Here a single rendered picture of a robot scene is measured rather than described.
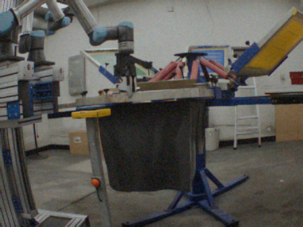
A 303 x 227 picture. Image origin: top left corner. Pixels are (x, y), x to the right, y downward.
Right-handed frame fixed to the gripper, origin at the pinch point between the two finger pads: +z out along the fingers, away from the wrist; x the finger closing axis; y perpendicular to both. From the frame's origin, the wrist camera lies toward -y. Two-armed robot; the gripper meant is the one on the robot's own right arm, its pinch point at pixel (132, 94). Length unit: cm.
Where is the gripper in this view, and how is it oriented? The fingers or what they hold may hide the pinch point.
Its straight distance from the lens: 162.6
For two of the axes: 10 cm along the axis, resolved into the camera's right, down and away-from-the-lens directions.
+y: -9.5, 0.6, 3.0
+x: -3.0, 0.5, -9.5
